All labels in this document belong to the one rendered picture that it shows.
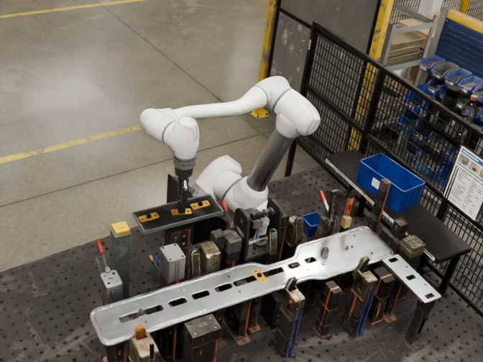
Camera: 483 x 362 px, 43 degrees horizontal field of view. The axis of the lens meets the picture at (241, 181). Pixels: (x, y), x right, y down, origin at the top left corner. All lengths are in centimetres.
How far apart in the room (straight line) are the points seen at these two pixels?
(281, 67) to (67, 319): 327
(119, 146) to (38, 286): 241
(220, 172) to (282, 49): 243
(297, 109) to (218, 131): 284
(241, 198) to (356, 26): 204
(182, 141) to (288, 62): 304
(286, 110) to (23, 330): 146
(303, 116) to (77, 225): 218
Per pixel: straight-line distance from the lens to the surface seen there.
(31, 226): 445
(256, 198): 304
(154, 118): 250
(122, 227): 259
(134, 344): 229
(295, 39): 525
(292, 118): 273
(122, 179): 483
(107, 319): 245
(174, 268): 255
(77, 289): 299
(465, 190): 303
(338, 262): 280
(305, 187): 373
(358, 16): 467
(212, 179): 314
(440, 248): 302
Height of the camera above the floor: 283
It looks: 35 degrees down
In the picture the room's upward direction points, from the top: 8 degrees clockwise
